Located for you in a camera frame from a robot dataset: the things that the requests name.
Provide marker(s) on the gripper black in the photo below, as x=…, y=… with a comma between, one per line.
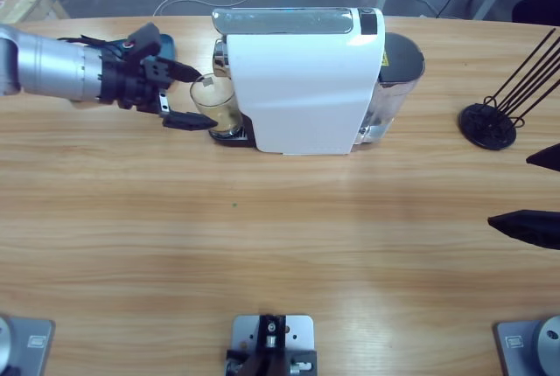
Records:
x=131, y=83

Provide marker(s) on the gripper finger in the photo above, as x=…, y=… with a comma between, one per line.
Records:
x=529, y=227
x=547, y=157

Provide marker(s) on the clear drinking glass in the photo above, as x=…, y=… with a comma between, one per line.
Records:
x=216, y=105

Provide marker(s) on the silver coffee machine lever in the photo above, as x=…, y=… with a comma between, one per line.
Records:
x=280, y=21

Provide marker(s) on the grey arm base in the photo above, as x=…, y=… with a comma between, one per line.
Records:
x=525, y=350
x=26, y=350

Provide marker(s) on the white capsule coffee machine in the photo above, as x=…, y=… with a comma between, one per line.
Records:
x=302, y=87

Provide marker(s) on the coffee machine water tank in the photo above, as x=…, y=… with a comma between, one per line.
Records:
x=396, y=87

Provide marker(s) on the metal grille drip tray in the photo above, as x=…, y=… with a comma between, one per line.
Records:
x=238, y=142

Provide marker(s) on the light wooden crate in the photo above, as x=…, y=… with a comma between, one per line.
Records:
x=26, y=4

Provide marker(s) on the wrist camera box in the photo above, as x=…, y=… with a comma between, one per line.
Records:
x=142, y=41

